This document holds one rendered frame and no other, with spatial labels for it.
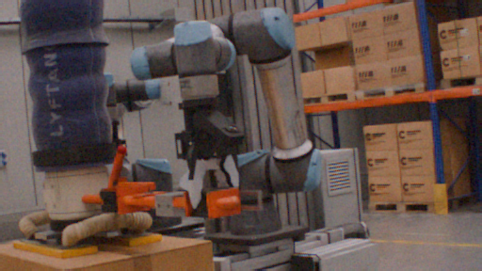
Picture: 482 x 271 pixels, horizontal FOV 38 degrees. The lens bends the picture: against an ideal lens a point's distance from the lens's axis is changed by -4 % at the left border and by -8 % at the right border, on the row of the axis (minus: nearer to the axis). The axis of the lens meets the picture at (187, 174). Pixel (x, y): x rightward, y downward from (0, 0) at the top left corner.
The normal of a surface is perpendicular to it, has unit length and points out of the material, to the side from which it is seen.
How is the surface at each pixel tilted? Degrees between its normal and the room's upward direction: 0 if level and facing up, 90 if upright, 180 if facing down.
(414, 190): 91
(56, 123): 77
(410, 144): 92
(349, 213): 90
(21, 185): 90
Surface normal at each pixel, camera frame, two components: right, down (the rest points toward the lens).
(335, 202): 0.59, -0.02
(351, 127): -0.80, 0.11
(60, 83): -0.10, -0.28
